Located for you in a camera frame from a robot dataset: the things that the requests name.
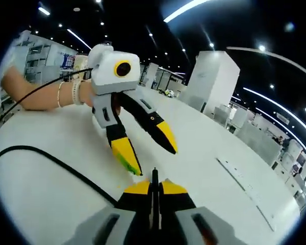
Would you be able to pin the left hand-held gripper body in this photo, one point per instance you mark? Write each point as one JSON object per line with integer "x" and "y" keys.
{"x": 104, "y": 76}

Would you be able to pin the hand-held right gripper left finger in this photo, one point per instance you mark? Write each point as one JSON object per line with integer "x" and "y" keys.
{"x": 136, "y": 189}

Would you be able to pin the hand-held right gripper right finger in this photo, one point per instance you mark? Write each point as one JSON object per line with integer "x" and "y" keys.
{"x": 173, "y": 189}

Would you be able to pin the white desk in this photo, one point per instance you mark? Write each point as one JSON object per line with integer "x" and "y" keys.
{"x": 66, "y": 132}

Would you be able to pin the person's left hand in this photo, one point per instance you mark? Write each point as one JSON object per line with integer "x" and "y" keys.
{"x": 86, "y": 95}

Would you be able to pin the white watch band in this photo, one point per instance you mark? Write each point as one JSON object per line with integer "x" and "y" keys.
{"x": 76, "y": 92}

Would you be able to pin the ceiling light strip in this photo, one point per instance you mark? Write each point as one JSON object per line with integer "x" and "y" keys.
{"x": 77, "y": 38}
{"x": 278, "y": 112}
{"x": 183, "y": 10}

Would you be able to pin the white square pillar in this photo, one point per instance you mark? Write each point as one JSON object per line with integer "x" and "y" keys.
{"x": 214, "y": 79}

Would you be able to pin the grey partition panel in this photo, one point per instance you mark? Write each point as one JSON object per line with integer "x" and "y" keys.
{"x": 260, "y": 143}

